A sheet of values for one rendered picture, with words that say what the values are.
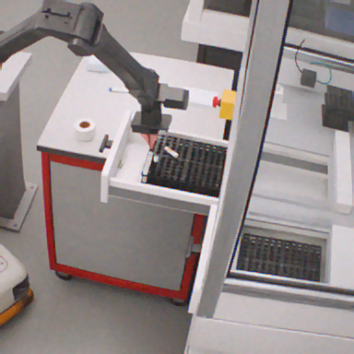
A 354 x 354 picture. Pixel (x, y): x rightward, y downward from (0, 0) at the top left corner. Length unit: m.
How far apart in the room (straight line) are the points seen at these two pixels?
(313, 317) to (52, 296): 1.43
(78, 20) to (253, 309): 0.73
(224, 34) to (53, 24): 1.28
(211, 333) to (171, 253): 0.86
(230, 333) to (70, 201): 0.96
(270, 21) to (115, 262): 1.64
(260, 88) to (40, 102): 2.60
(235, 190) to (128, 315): 1.49
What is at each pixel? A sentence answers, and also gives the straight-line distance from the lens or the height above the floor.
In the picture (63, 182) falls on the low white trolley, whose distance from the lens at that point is 2.21.
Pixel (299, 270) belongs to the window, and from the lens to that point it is 1.33.
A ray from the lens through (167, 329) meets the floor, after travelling 2.56.
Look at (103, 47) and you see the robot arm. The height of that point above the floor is 1.38.
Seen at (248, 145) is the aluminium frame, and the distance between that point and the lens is 1.09.
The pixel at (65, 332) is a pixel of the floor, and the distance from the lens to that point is 2.53.
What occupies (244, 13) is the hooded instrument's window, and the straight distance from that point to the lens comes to 2.49.
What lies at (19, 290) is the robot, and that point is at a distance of 2.44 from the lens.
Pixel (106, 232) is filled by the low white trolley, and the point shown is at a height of 0.39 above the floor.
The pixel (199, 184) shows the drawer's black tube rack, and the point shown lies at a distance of 1.85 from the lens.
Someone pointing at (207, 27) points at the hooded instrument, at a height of 0.89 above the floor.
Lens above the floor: 2.15
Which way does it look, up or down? 44 degrees down
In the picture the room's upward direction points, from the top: 8 degrees clockwise
